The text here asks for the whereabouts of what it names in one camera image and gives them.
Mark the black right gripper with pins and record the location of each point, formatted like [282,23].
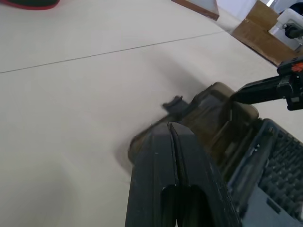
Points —
[296,87]

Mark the brown wooden board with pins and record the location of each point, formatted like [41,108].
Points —
[198,8]

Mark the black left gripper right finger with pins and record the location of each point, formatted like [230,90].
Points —
[198,179]

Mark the white plastic device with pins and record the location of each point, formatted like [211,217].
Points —
[291,17]

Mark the brown cardboard box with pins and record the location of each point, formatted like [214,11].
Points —
[258,33]

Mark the red-rimmed dark round object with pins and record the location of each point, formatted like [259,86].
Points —
[30,3]

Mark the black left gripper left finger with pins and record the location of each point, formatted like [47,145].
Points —
[151,170]

